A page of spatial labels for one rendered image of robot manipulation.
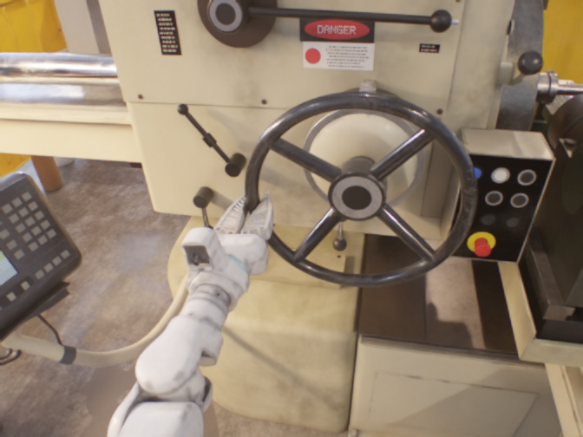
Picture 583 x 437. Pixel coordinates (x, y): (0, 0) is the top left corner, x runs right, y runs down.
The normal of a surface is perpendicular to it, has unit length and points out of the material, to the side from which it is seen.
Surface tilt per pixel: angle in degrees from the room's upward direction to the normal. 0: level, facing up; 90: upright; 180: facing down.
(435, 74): 90
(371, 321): 0
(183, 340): 11
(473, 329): 0
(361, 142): 82
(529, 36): 51
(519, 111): 81
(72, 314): 0
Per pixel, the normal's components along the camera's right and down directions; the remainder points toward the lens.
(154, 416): -0.15, -0.91
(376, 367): -0.20, 0.59
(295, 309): -0.04, -0.80
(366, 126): -0.19, 0.12
